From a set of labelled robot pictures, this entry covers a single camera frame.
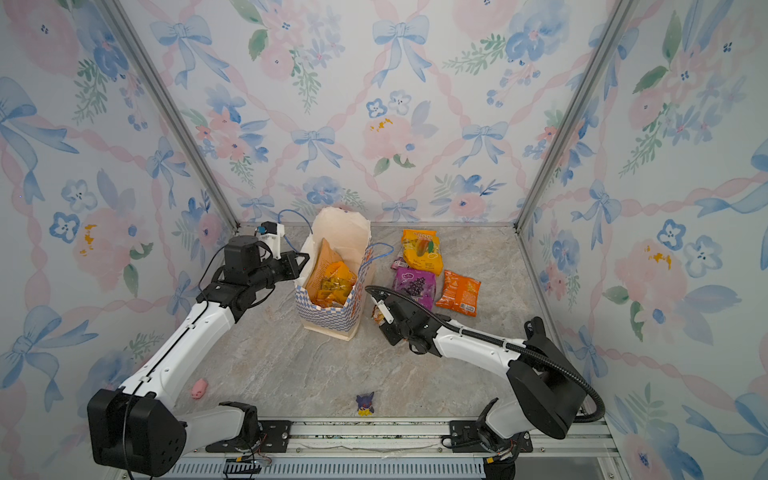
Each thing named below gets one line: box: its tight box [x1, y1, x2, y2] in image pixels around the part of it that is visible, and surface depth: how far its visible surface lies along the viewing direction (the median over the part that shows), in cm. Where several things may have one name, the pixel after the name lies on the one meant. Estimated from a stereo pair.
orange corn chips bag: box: [435, 270, 482, 317], surface depth 100 cm
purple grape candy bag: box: [392, 267, 437, 311], surface depth 99 cm
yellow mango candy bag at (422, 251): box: [402, 230, 444, 276], surface depth 105 cm
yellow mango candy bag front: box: [316, 261, 356, 306], surface depth 94 cm
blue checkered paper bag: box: [295, 207, 373, 341], surface depth 86 cm
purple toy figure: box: [356, 392, 374, 416], surface depth 77 cm
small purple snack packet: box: [390, 257, 410, 271], surface depth 108 cm
